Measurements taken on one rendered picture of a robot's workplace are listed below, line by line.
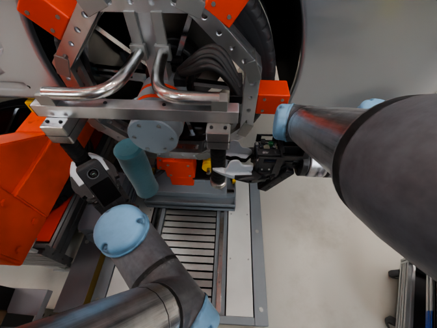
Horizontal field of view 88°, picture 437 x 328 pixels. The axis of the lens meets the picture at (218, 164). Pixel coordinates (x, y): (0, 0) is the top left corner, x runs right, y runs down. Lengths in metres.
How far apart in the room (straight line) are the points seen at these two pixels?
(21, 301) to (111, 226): 0.69
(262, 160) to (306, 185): 1.13
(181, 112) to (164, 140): 0.16
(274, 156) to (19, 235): 0.78
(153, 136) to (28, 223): 0.52
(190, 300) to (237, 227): 0.98
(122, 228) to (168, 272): 0.09
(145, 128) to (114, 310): 0.43
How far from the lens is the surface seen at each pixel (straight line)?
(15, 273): 1.67
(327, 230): 1.50
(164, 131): 0.58
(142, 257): 0.35
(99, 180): 0.51
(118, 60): 1.02
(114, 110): 0.51
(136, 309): 0.26
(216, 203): 1.27
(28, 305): 1.01
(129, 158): 0.74
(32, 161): 0.96
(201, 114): 0.46
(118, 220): 0.36
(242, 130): 0.75
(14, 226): 0.91
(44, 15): 0.70
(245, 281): 1.22
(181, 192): 1.22
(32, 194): 0.95
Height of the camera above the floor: 1.27
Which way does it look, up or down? 53 degrees down
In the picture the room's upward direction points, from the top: straight up
